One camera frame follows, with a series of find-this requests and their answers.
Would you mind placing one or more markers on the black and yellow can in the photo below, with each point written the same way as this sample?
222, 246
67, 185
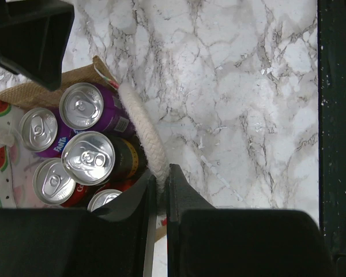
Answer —
92, 158

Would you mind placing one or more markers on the red cola can front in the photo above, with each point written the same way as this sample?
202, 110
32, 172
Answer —
108, 192

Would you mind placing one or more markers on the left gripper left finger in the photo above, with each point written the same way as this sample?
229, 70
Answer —
116, 239

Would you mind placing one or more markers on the red cola can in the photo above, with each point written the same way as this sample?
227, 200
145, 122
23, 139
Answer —
108, 192
54, 186

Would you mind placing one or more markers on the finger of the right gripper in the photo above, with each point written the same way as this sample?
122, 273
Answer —
33, 39

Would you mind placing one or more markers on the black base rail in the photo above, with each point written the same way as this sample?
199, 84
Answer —
332, 128

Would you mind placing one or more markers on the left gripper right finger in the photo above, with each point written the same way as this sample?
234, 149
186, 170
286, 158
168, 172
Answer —
206, 241

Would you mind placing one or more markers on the watermelon canvas tote bag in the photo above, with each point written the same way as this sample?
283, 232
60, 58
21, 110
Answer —
18, 164

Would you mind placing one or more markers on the purple can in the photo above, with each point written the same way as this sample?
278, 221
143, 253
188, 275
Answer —
43, 132
91, 106

